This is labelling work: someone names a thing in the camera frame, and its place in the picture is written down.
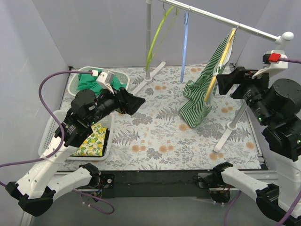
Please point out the green plastic hanger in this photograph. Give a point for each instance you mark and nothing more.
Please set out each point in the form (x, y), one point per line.
(150, 44)

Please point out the blue plastic hanger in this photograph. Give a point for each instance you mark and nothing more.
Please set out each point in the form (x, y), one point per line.
(184, 47)

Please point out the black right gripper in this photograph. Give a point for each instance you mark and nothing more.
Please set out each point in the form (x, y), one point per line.
(238, 85)

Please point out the lemon print folded cloth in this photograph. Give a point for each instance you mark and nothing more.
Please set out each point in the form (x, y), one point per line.
(92, 146)

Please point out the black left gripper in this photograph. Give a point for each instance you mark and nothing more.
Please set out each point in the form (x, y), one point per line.
(122, 100)

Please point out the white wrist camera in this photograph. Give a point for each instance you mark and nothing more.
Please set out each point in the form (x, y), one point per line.
(273, 64)
(103, 80)

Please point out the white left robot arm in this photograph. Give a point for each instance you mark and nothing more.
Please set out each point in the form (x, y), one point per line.
(37, 189)

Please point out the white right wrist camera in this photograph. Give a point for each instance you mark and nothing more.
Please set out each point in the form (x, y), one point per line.
(273, 64)

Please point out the white metal clothes rack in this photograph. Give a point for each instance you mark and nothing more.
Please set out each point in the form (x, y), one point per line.
(279, 40)

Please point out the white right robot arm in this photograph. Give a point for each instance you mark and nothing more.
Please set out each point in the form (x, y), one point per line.
(280, 202)

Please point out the pale green oval basket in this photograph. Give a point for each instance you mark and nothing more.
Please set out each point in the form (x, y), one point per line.
(73, 83)

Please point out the yellow plastic hanger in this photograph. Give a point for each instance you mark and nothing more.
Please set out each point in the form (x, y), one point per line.
(225, 56)

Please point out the green white striped tank top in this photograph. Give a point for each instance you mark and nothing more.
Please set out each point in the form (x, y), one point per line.
(196, 109)

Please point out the white plastic laundry basket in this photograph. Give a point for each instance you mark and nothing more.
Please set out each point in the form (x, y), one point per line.
(51, 126)

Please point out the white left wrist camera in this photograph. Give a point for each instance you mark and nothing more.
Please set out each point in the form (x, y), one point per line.
(103, 80)

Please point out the black folded cloth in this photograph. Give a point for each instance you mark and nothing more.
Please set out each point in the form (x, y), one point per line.
(105, 141)

